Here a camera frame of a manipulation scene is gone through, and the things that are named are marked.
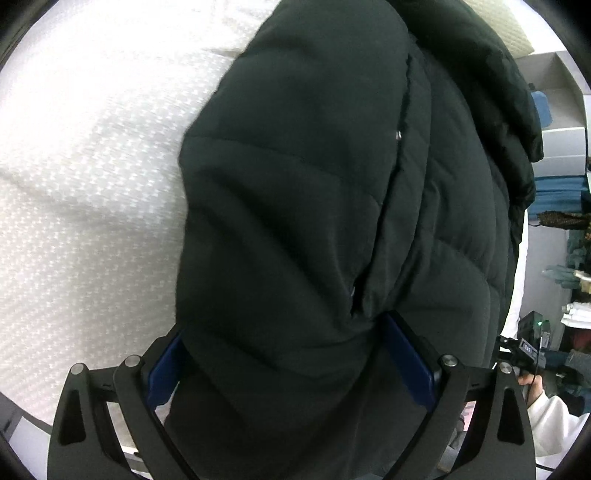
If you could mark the person's right hand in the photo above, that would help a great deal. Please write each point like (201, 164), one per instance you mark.
(531, 387)

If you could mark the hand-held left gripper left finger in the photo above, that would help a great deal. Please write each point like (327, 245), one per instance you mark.
(161, 376)

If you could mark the bed with light grey sheet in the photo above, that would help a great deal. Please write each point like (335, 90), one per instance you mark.
(92, 184)

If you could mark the brown patterned garment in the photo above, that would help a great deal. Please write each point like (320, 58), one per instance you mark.
(565, 219)

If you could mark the blue hanging garment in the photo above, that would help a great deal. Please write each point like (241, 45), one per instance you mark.
(558, 196)

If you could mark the black puffer jacket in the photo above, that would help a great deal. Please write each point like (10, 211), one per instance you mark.
(323, 207)

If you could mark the cream quilted headboard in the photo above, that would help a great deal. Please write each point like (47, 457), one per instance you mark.
(503, 25)

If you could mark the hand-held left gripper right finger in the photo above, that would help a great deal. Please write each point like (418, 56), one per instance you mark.
(411, 364)

